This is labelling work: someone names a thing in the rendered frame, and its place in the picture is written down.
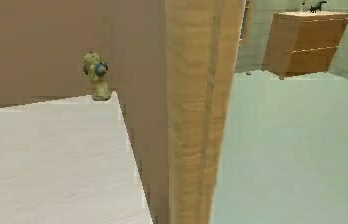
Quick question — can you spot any wooden room door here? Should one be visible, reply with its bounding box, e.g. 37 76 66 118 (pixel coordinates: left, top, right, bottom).
164 0 247 224

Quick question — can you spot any olive bust statue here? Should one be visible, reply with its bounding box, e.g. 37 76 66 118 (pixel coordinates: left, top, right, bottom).
82 50 113 102

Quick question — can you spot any wooden chest of drawers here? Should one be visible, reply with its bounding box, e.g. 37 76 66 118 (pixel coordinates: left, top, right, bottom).
261 10 348 80

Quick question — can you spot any black animal figurine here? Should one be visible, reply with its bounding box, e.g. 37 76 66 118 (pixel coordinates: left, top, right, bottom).
308 0 329 14

